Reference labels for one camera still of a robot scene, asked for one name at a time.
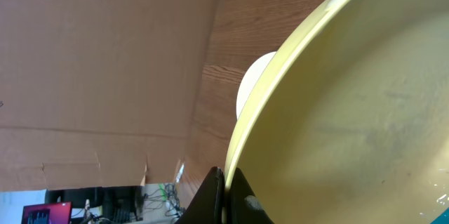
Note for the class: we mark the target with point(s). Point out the red laptop screen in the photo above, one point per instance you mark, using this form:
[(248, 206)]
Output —
[(55, 213)]

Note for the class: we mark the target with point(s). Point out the yellow plate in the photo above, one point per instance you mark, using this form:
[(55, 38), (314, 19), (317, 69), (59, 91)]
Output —
[(348, 123)]

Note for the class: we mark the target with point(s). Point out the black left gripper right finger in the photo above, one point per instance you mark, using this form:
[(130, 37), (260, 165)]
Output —
[(243, 206)]

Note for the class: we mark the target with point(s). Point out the white plate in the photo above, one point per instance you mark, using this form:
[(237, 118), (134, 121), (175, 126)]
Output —
[(250, 79)]

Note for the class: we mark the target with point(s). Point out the teal plastic tray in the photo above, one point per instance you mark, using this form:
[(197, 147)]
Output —
[(442, 219)]

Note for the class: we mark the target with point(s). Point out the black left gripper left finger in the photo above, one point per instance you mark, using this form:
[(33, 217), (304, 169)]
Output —
[(206, 206)]

